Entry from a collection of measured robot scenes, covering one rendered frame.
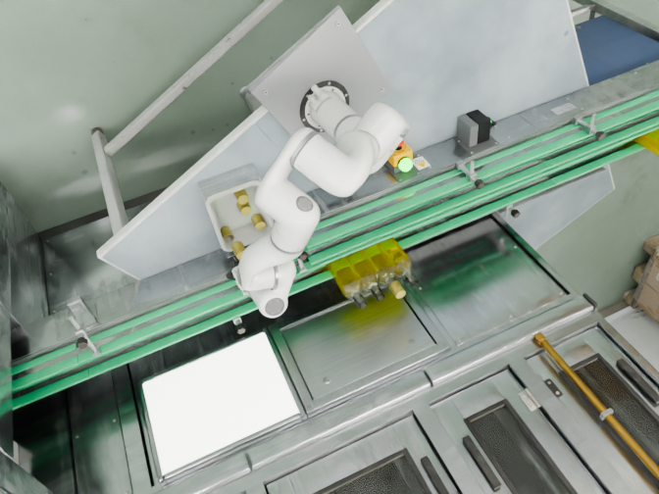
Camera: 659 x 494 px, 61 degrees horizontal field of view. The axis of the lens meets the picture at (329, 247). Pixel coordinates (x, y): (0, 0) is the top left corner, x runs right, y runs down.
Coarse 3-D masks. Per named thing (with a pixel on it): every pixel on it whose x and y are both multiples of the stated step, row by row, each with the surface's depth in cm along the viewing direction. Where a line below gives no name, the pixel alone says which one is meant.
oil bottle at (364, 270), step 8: (352, 256) 177; (360, 256) 177; (352, 264) 175; (360, 264) 174; (368, 264) 174; (360, 272) 172; (368, 272) 171; (376, 272) 171; (360, 280) 172; (368, 280) 170; (376, 280) 170; (368, 288) 171
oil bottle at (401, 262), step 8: (384, 240) 180; (392, 240) 180; (384, 248) 178; (392, 248) 177; (400, 248) 177; (392, 256) 175; (400, 256) 175; (400, 264) 173; (408, 264) 173; (400, 272) 173
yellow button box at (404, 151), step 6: (396, 150) 180; (402, 150) 179; (408, 150) 179; (390, 156) 179; (396, 156) 178; (402, 156) 179; (408, 156) 180; (390, 162) 181; (396, 162) 179; (390, 168) 183; (396, 168) 181
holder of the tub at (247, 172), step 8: (240, 168) 165; (248, 168) 164; (216, 176) 163; (224, 176) 163; (232, 176) 162; (240, 176) 162; (248, 176) 162; (256, 176) 161; (200, 184) 162; (208, 184) 161; (216, 184) 161; (224, 184) 160; (232, 184) 160; (240, 184) 160; (208, 192) 159; (216, 192) 158
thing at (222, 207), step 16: (224, 192) 158; (208, 208) 159; (224, 208) 170; (256, 208) 175; (224, 224) 174; (240, 224) 177; (272, 224) 173; (224, 240) 173; (240, 240) 174; (256, 240) 174
